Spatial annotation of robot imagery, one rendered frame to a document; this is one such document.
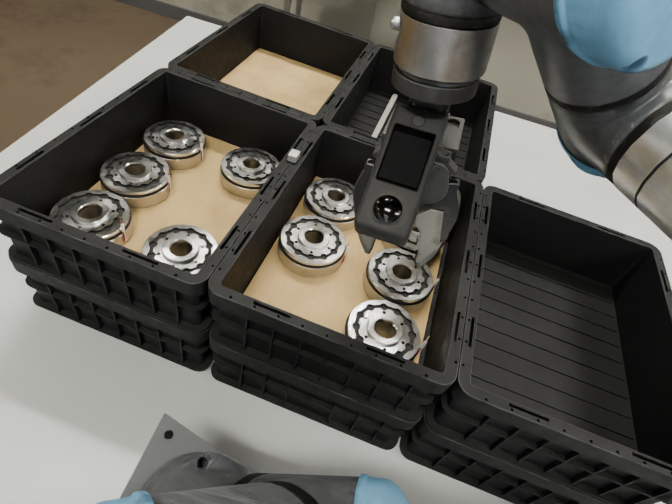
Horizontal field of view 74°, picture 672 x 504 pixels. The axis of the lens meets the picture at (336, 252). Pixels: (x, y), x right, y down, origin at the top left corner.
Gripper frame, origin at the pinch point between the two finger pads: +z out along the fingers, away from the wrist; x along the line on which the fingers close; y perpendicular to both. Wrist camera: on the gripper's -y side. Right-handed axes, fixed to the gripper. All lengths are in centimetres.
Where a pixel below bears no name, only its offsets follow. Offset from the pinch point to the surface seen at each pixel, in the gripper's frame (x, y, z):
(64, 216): 44.9, -1.5, 7.6
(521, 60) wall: -34, 256, 67
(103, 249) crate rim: 31.7, -8.4, 2.7
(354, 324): 3.0, -0.4, 13.9
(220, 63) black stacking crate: 48, 50, 7
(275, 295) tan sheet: 15.1, 1.3, 15.1
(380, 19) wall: 53, 249, 56
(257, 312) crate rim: 12.7, -8.6, 5.5
